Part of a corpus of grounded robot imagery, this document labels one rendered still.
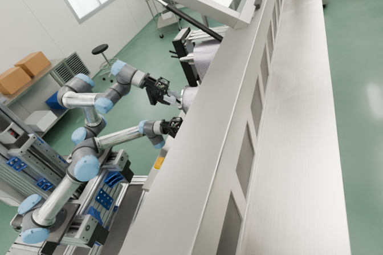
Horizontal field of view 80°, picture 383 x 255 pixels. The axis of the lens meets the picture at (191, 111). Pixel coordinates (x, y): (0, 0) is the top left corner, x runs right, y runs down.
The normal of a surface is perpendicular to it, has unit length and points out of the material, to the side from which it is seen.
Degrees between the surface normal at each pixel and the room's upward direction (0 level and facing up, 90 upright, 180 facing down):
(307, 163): 0
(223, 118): 0
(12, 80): 90
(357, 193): 0
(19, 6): 90
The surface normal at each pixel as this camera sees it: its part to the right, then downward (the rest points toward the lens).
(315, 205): -0.31, -0.72
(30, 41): 0.89, 0.00
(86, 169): 0.59, 0.32
